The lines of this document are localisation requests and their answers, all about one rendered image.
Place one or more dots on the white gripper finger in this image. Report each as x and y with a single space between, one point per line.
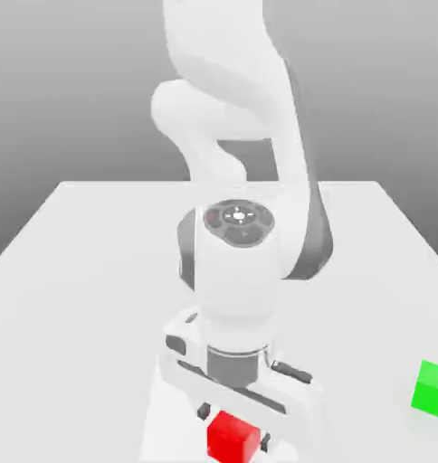
265 442
203 411

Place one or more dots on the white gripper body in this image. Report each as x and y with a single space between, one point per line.
240 403

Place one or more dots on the small red cube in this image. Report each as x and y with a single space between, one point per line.
233 439

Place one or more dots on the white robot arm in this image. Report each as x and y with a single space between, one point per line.
237 275

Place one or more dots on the small green cube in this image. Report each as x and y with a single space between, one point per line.
432 390

